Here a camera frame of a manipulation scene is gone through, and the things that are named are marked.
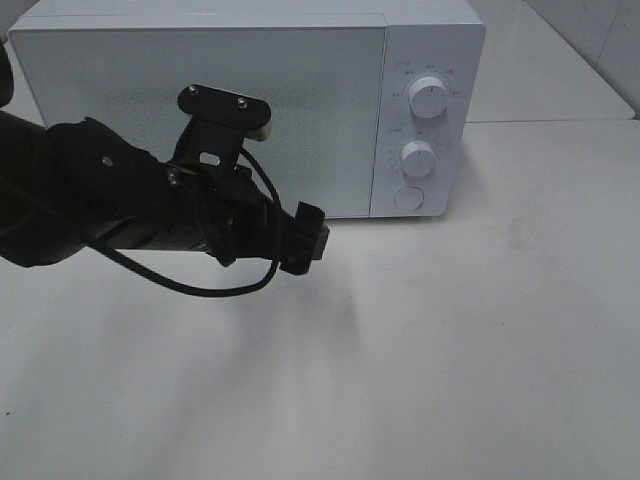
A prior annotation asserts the white microwave door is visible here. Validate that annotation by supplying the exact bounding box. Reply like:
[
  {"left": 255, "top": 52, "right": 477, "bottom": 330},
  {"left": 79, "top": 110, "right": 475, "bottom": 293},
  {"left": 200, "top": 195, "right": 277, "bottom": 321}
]
[{"left": 11, "top": 28, "right": 385, "bottom": 217}]

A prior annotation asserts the white round knob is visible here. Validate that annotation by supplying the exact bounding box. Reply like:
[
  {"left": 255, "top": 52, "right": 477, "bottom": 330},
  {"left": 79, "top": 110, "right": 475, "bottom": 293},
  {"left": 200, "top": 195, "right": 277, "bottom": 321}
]
[
  {"left": 400, "top": 140, "right": 436, "bottom": 178},
  {"left": 408, "top": 72, "right": 449, "bottom": 119}
]

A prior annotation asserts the black left camera cable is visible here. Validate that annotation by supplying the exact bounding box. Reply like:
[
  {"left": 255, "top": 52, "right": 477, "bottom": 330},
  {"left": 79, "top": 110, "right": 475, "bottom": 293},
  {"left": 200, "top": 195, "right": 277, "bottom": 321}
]
[{"left": 84, "top": 144, "right": 281, "bottom": 299}]

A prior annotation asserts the white round door button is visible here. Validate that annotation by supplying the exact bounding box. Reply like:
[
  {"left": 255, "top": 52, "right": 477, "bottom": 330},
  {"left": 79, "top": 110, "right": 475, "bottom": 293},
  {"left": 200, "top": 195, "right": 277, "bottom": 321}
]
[{"left": 393, "top": 186, "right": 424, "bottom": 212}]

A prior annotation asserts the lower white round knob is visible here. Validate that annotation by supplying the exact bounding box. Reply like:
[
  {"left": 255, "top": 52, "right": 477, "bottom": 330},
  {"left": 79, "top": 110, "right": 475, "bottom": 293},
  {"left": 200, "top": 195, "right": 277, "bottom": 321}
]
[{"left": 400, "top": 140, "right": 436, "bottom": 178}]

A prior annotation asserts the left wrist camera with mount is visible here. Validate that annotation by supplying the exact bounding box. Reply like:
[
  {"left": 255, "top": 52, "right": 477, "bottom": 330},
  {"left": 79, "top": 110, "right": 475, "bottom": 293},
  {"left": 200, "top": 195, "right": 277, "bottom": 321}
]
[{"left": 170, "top": 84, "right": 272, "bottom": 173}]

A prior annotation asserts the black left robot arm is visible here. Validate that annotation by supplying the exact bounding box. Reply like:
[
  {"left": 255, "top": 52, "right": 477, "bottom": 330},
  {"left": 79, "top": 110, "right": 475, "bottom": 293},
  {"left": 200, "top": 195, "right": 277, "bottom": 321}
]
[{"left": 1, "top": 85, "right": 329, "bottom": 275}]

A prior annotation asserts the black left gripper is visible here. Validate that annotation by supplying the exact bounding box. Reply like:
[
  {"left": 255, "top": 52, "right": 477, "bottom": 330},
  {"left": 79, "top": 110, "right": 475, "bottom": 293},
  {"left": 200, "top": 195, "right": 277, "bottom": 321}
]
[{"left": 167, "top": 164, "right": 330, "bottom": 275}]

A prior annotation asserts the white microwave oven body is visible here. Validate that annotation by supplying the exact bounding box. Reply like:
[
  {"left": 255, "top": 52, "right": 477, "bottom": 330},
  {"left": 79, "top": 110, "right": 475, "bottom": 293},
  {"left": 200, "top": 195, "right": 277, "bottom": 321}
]
[{"left": 8, "top": 1, "right": 486, "bottom": 218}]

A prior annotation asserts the upper white round knob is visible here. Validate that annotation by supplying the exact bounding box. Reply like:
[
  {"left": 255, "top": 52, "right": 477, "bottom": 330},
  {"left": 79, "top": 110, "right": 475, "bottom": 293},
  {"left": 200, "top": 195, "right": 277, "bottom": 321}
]
[{"left": 408, "top": 72, "right": 449, "bottom": 119}]

